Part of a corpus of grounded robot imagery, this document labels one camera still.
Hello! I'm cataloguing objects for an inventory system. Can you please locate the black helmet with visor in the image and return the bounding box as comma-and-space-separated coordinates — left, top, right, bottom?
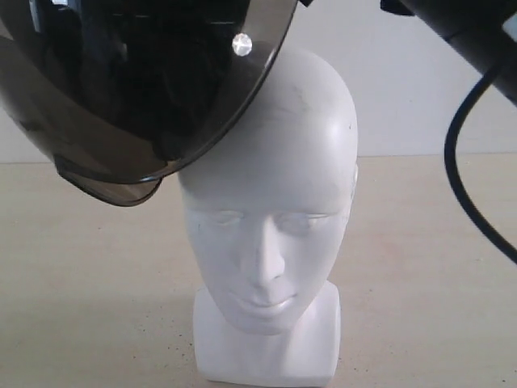
1, 1, 297, 207

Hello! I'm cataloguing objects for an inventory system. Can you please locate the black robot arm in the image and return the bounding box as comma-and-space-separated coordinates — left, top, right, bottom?
380, 0, 516, 103

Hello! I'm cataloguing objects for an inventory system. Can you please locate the white mannequin head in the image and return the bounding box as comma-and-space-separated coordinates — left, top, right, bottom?
179, 48, 358, 387

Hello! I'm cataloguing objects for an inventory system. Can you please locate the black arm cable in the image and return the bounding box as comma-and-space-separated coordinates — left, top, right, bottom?
443, 64, 517, 264

